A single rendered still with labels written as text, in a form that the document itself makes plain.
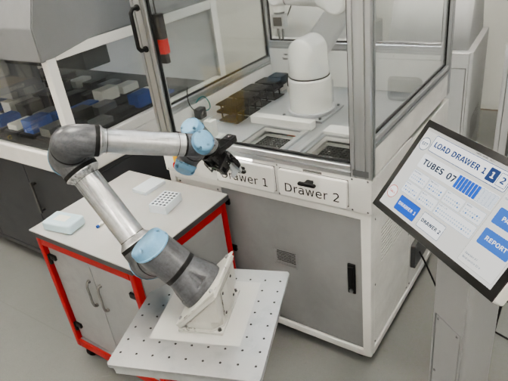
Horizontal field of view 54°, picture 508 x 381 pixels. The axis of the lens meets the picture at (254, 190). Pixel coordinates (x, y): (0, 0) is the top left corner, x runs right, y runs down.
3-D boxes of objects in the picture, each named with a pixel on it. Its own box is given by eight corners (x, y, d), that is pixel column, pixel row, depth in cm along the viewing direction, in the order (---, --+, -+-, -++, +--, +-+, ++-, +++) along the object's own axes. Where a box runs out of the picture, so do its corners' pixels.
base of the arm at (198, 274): (212, 288, 141) (184, 267, 140) (181, 317, 148) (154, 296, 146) (224, 258, 155) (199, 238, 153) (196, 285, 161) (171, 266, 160)
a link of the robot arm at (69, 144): (51, 112, 141) (215, 123, 162) (49, 126, 151) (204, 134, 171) (51, 151, 139) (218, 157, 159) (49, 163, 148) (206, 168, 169)
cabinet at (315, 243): (374, 371, 220) (374, 217, 182) (196, 299, 276) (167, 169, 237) (439, 252, 286) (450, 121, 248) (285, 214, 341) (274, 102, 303)
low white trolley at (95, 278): (171, 410, 215) (130, 269, 178) (79, 357, 248) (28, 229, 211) (249, 323, 255) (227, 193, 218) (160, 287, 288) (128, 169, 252)
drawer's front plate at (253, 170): (274, 192, 202) (271, 168, 197) (218, 180, 218) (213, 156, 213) (276, 190, 204) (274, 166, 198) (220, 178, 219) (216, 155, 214)
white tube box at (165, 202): (166, 215, 208) (165, 207, 207) (150, 212, 212) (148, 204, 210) (182, 199, 218) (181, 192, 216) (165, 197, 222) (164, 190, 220)
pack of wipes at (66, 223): (86, 223, 210) (83, 214, 208) (70, 236, 203) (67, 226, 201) (60, 218, 216) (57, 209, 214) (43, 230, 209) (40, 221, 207)
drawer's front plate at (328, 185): (346, 209, 186) (345, 182, 180) (279, 193, 201) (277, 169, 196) (348, 206, 187) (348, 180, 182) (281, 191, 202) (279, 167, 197)
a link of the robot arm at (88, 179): (152, 284, 151) (39, 139, 149) (142, 289, 165) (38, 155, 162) (182, 260, 157) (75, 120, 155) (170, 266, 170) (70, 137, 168)
